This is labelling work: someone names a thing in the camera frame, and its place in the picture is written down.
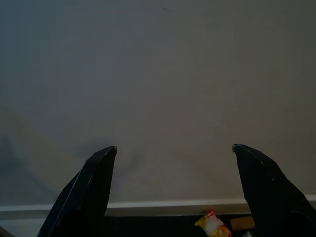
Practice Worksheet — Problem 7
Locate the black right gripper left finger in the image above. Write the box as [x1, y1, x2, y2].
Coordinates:
[37, 145, 118, 237]

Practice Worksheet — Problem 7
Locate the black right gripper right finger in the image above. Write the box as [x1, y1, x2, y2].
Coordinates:
[232, 143, 316, 237]

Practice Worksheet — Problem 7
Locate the brown cardboard piece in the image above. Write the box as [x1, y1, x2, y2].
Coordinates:
[230, 217, 255, 232]

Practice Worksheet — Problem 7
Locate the yellow red snack packet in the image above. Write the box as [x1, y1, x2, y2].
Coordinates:
[194, 209, 233, 237]

